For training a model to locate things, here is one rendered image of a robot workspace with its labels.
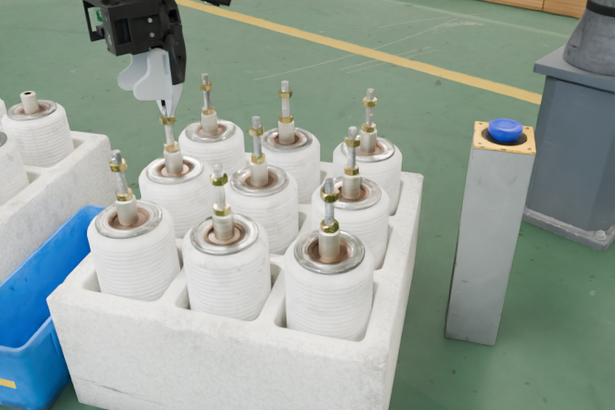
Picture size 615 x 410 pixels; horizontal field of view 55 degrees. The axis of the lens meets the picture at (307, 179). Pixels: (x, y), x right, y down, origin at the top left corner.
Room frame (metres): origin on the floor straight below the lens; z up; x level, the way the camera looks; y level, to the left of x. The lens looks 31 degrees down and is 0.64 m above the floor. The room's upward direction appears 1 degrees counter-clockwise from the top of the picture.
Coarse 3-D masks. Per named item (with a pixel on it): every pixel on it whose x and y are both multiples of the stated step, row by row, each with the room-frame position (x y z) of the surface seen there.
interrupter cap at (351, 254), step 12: (300, 240) 0.51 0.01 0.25; (312, 240) 0.51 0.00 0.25; (348, 240) 0.51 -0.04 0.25; (360, 240) 0.51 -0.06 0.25; (300, 252) 0.49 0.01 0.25; (312, 252) 0.49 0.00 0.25; (348, 252) 0.49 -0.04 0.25; (360, 252) 0.49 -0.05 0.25; (300, 264) 0.47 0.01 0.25; (312, 264) 0.47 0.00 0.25; (324, 264) 0.47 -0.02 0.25; (336, 264) 0.47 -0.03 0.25; (348, 264) 0.47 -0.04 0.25
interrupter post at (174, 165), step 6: (180, 150) 0.67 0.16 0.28; (168, 156) 0.66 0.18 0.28; (174, 156) 0.66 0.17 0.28; (180, 156) 0.67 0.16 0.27; (168, 162) 0.66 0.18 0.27; (174, 162) 0.66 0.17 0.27; (180, 162) 0.67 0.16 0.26; (168, 168) 0.66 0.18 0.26; (174, 168) 0.66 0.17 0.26; (180, 168) 0.67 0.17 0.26
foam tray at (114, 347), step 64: (64, 320) 0.50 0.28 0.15; (128, 320) 0.48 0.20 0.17; (192, 320) 0.47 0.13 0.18; (256, 320) 0.47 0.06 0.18; (384, 320) 0.46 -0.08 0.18; (128, 384) 0.48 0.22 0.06; (192, 384) 0.46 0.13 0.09; (256, 384) 0.44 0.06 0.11; (320, 384) 0.42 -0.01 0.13; (384, 384) 0.41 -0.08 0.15
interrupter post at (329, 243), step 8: (320, 232) 0.49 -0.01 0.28; (336, 232) 0.49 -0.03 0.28; (320, 240) 0.49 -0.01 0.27; (328, 240) 0.48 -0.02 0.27; (336, 240) 0.48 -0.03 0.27; (320, 248) 0.49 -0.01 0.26; (328, 248) 0.48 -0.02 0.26; (336, 248) 0.48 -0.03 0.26; (328, 256) 0.48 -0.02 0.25; (336, 256) 0.48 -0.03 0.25
